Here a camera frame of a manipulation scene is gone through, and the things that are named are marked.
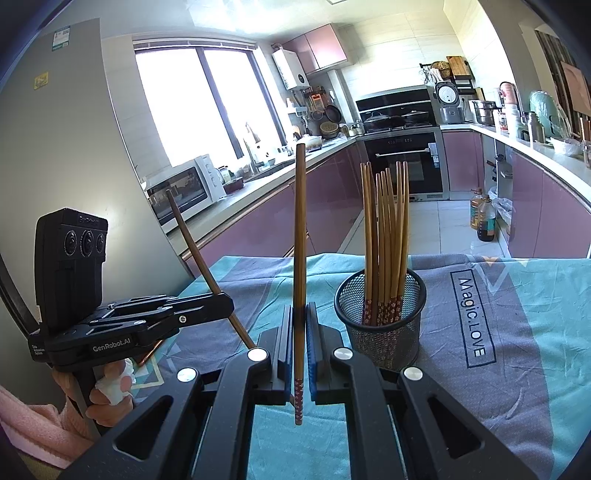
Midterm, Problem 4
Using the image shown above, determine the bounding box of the white rice cooker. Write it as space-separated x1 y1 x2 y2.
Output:
434 82 465 125

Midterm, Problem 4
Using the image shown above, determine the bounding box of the black range hood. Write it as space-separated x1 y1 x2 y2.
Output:
355 87 435 123

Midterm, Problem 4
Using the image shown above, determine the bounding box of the dark wooden chopstick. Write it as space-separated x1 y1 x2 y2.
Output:
165 189 256 352

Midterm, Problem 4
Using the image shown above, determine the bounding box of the steel stock pot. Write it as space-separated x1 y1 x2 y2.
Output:
471 100 498 126

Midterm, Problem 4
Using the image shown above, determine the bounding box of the purple base cabinets long run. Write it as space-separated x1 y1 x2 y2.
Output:
184 137 366 278

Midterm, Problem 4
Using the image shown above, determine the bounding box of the person's left forearm pink sleeve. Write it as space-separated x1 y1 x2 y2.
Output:
0 383 100 470

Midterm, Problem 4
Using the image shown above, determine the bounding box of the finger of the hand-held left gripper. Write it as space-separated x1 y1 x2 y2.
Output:
64 291 235 344
99 295 186 316

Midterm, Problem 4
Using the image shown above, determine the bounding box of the steel sink faucet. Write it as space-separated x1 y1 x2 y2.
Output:
243 122 262 174

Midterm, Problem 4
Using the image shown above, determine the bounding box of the wooden cutting board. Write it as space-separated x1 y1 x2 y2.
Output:
445 55 472 78

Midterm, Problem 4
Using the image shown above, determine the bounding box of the purple base cabinets curved run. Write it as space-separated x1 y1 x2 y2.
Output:
442 128 591 260

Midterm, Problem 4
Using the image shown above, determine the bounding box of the bunch of wooden chopsticks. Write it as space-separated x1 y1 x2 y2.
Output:
359 161 411 326

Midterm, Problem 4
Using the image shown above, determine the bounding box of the person's left hand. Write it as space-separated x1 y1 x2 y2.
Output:
52 361 138 421

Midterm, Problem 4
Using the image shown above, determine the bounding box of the white water heater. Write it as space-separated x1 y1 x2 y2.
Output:
272 48 310 91

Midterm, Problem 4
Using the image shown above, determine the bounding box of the built-in black oven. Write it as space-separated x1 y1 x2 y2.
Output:
364 131 445 200

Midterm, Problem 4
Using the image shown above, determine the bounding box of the pink wall cabinet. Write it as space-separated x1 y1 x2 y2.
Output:
282 25 348 76

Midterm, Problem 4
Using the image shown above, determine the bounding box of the cooking oil bottle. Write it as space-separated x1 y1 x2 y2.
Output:
469 189 498 243

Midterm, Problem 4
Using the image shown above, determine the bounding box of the wooden chopstick with patterned end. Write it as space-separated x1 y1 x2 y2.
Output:
291 143 307 426

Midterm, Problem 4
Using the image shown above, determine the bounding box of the white microwave oven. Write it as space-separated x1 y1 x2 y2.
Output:
145 154 216 227

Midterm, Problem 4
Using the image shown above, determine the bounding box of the grey refrigerator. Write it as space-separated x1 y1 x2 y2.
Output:
0 22 186 324

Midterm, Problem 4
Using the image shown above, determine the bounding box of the mint green appliance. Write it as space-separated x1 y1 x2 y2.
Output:
529 89 572 140

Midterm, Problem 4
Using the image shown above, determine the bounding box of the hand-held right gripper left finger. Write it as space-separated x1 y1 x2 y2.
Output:
59 304 295 480

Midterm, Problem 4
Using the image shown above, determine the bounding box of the dark phone with copper edge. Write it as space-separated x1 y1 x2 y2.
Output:
137 340 163 366

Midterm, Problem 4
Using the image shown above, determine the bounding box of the black mesh holder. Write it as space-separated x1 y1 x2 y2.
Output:
334 267 427 373

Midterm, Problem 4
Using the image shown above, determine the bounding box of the blue printed tablecloth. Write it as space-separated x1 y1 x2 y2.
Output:
133 251 591 480

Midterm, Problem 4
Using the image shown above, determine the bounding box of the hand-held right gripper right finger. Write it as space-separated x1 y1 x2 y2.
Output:
307 302 539 480

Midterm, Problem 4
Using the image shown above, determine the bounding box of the white plastic bag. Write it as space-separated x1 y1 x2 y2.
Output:
491 197 514 223

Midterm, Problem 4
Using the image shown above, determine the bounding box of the kitchen window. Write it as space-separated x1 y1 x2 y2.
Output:
133 43 283 182

